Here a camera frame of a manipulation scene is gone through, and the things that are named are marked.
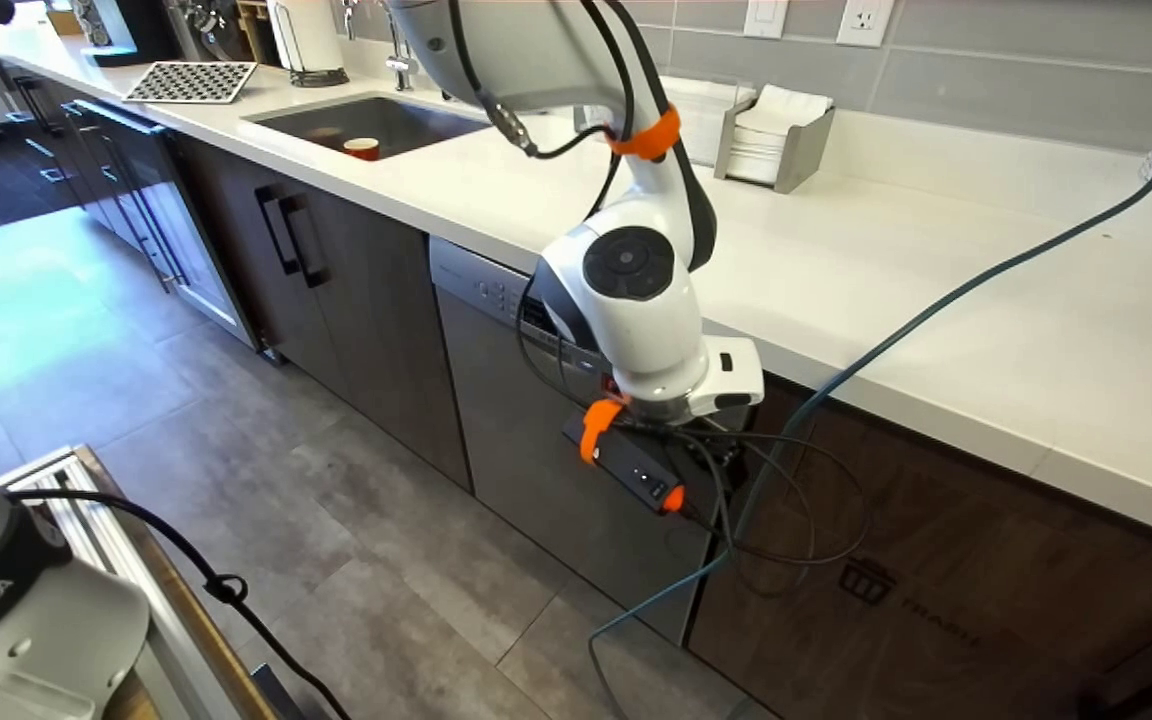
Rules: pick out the white wall outlet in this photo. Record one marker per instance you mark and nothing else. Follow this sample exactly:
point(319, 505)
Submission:
point(865, 21)

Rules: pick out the dark wood cabinet door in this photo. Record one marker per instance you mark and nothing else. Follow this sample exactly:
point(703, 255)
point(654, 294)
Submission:
point(369, 332)
point(894, 577)

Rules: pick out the steel napkin holder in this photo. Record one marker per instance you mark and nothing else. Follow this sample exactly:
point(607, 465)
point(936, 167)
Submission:
point(777, 141)

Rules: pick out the black cabinet handle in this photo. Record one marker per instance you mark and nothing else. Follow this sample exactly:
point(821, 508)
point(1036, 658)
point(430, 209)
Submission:
point(279, 209)

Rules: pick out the kitchen sink basin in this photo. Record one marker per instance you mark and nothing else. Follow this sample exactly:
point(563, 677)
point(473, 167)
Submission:
point(392, 125)

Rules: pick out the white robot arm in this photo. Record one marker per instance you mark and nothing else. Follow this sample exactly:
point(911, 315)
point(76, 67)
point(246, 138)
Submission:
point(555, 74)

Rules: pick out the stainless steel dishwasher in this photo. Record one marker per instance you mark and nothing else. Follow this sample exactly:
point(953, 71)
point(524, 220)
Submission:
point(517, 384)

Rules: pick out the black wrist camera orange mount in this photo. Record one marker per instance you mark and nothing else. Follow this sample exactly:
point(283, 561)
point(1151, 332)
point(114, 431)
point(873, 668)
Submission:
point(602, 442)

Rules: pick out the white red cup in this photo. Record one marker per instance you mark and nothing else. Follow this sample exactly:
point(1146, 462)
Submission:
point(362, 144)

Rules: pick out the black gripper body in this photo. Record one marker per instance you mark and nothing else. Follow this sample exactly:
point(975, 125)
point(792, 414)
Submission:
point(710, 462)

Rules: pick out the dish drying rack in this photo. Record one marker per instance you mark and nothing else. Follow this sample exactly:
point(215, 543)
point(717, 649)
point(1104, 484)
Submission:
point(192, 81)

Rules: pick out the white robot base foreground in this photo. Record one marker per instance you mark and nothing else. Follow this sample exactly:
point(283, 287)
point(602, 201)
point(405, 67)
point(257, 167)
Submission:
point(67, 631)

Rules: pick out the chrome faucet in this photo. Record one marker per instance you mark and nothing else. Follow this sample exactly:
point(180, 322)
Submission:
point(369, 21)

